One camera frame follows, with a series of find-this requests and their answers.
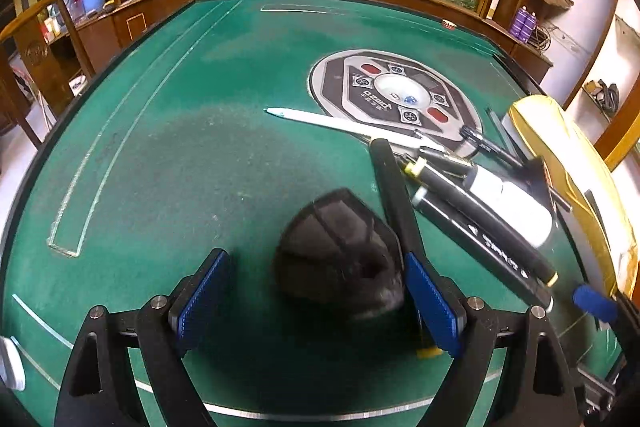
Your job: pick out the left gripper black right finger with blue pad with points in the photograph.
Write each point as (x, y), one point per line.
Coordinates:
(469, 336)

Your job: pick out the black pen on table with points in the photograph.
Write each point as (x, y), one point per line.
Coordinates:
(482, 248)

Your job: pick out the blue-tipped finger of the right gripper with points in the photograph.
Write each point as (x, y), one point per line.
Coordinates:
(591, 301)

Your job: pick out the white pen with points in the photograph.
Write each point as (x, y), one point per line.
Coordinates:
(354, 127)

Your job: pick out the white cylindrical bottle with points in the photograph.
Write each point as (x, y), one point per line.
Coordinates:
(512, 204)

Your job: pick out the round mahjong table control panel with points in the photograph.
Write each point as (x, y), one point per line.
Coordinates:
(395, 93)

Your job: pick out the black gel pen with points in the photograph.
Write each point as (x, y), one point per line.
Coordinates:
(534, 172)

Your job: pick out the black round mesh cap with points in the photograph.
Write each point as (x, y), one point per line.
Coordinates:
(338, 264)

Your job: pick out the black marker yellow cap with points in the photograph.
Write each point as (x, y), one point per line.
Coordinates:
(473, 208)

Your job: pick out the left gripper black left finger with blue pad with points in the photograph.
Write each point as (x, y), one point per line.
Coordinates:
(169, 326)

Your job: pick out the purple bottles on shelf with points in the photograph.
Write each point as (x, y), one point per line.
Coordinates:
(523, 25)

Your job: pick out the yellow-edged white tray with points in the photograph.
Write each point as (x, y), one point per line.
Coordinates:
(539, 125)

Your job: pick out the black marker white cap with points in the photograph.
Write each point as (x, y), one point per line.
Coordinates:
(400, 206)

